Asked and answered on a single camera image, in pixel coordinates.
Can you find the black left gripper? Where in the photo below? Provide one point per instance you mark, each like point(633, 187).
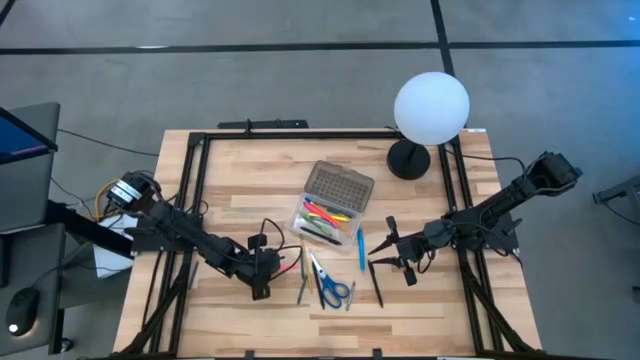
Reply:
point(260, 267)

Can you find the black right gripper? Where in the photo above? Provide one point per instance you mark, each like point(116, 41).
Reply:
point(412, 247)

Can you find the blue pen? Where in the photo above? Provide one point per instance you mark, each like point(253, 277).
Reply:
point(361, 250)

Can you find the dark green crayon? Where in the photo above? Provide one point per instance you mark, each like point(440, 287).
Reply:
point(301, 291)
point(302, 265)
point(342, 211)

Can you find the grey crayon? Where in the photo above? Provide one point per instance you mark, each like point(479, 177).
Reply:
point(193, 276)
point(352, 296)

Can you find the clear box with grey lid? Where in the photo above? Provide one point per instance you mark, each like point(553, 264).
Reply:
point(345, 182)

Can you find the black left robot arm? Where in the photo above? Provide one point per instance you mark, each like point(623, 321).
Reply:
point(190, 235)

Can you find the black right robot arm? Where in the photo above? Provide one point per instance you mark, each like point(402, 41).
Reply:
point(500, 202)

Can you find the white box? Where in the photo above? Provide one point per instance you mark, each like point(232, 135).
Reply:
point(112, 260)

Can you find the yellow pencil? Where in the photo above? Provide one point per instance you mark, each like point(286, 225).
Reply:
point(307, 270)

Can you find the black power strip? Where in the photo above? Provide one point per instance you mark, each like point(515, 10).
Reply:
point(270, 124)

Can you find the white globe table lamp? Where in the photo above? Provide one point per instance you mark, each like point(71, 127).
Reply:
point(432, 107)

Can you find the grey metal stand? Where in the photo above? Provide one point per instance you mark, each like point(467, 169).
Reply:
point(620, 190)

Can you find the grey side desk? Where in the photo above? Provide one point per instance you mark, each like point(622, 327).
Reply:
point(30, 200)

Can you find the black computer mouse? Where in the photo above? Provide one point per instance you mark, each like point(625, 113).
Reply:
point(22, 310)

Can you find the open laptop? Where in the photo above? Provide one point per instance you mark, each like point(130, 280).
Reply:
point(20, 142)

